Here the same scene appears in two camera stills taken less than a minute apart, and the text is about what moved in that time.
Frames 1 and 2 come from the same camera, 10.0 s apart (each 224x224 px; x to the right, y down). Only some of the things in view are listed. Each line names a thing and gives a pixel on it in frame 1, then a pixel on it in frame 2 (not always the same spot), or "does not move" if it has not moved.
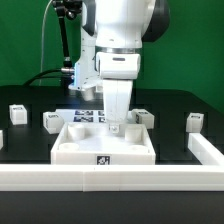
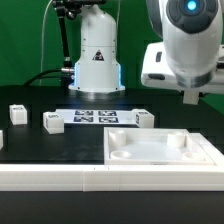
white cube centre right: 142,116 does not move
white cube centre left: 52,122 does not move
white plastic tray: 92,143 → 153,146
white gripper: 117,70 → 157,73
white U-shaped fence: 97,178 does not move
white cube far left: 18,114 does not move
